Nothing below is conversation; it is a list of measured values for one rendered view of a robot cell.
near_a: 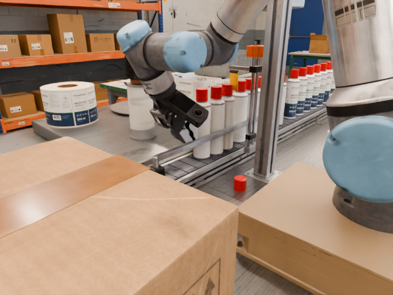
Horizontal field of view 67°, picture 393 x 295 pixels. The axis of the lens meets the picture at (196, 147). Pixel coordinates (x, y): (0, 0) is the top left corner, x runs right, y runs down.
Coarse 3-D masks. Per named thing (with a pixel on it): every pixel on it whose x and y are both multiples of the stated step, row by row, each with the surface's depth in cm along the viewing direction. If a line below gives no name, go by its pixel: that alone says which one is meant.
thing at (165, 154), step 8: (248, 120) 96; (256, 120) 98; (232, 128) 89; (208, 136) 81; (216, 136) 84; (184, 144) 76; (192, 144) 77; (200, 144) 79; (168, 152) 71; (176, 152) 73; (144, 160) 66; (152, 160) 68; (160, 160) 70
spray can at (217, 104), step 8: (216, 88) 83; (216, 96) 83; (216, 104) 83; (224, 104) 85; (216, 112) 84; (224, 112) 86; (216, 120) 85; (216, 128) 86; (216, 144) 88; (216, 152) 89
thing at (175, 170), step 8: (312, 112) 135; (288, 120) 124; (296, 120) 124; (280, 128) 114; (256, 136) 105; (240, 144) 98; (224, 152) 92; (232, 152) 92; (176, 160) 86; (184, 160) 86; (192, 160) 86; (200, 160) 86; (208, 160) 86; (168, 168) 81; (176, 168) 81; (184, 168) 81; (192, 168) 81; (200, 168) 82; (168, 176) 77; (176, 176) 77
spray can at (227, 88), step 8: (224, 88) 87; (232, 88) 87; (224, 96) 88; (232, 96) 89; (232, 104) 88; (232, 112) 89; (224, 120) 89; (232, 120) 90; (224, 128) 90; (224, 136) 91; (232, 136) 92; (224, 144) 92; (232, 144) 93
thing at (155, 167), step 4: (156, 156) 61; (156, 160) 61; (144, 164) 65; (156, 164) 61; (152, 168) 61; (156, 168) 61; (160, 168) 61; (164, 168) 62; (156, 172) 60; (160, 172) 61; (164, 172) 62
